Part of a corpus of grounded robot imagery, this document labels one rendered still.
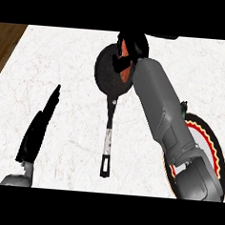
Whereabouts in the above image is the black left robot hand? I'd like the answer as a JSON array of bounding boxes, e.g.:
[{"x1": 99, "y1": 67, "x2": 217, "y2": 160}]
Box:
[{"x1": 15, "y1": 80, "x2": 62, "y2": 166}]

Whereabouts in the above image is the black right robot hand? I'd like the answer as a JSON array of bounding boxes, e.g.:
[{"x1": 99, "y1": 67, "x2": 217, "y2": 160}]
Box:
[{"x1": 110, "y1": 31, "x2": 153, "y2": 76}]

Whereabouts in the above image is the orange sweet potato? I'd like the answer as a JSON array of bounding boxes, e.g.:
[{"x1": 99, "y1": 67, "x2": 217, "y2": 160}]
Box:
[{"x1": 116, "y1": 38, "x2": 136, "y2": 84}]

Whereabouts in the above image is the black frying pan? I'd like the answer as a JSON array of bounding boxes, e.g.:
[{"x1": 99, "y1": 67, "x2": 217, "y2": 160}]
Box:
[{"x1": 86, "y1": 40, "x2": 138, "y2": 180}]

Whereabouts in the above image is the black plate with red rim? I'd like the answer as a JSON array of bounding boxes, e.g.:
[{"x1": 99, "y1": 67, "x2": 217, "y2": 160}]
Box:
[{"x1": 160, "y1": 111, "x2": 225, "y2": 204}]

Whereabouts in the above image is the small dark green vegetable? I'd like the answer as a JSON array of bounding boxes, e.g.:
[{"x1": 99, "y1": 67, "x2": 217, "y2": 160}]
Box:
[{"x1": 179, "y1": 100, "x2": 189, "y2": 120}]

